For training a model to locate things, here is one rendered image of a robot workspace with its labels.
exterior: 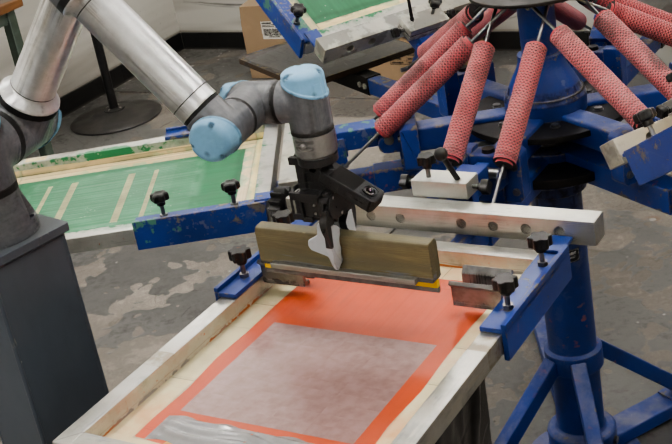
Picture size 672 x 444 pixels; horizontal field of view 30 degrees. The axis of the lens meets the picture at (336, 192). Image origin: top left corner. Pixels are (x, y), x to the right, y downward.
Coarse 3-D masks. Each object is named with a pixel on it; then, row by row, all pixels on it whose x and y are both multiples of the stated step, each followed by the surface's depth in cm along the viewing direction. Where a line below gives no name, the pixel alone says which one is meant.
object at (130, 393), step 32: (448, 256) 242; (480, 256) 238; (512, 256) 235; (256, 288) 244; (224, 320) 235; (160, 352) 224; (192, 352) 228; (480, 352) 206; (128, 384) 216; (160, 384) 220; (448, 384) 199; (96, 416) 208; (416, 416) 192; (448, 416) 195
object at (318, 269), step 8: (272, 264) 228; (280, 264) 228; (288, 264) 227; (296, 264) 226; (304, 264) 226; (312, 272) 224; (320, 272) 223; (328, 272) 222; (336, 272) 222; (344, 272) 221; (352, 272) 220; (360, 272) 219; (368, 272) 219; (376, 272) 218; (376, 280) 218; (384, 280) 217; (392, 280) 216; (400, 280) 215; (408, 280) 214; (416, 280) 214
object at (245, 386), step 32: (320, 288) 244; (352, 288) 242; (384, 288) 240; (288, 320) 235; (320, 320) 232; (352, 320) 230; (224, 352) 228; (256, 352) 226; (288, 352) 224; (320, 352) 222; (192, 384) 219; (224, 384) 217; (256, 384) 215; (288, 384) 214; (160, 416) 211; (192, 416) 210; (224, 416) 208; (256, 416) 206
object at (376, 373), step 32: (448, 288) 235; (384, 320) 228; (416, 320) 226; (448, 320) 224; (352, 352) 220; (384, 352) 218; (416, 352) 216; (448, 352) 214; (320, 384) 212; (352, 384) 210; (384, 384) 208; (416, 384) 207; (288, 416) 205; (320, 416) 203; (352, 416) 201; (384, 416) 200
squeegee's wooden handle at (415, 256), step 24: (264, 240) 229; (288, 240) 226; (360, 240) 217; (384, 240) 215; (408, 240) 213; (432, 240) 212; (312, 264) 225; (360, 264) 220; (384, 264) 217; (408, 264) 214; (432, 264) 212
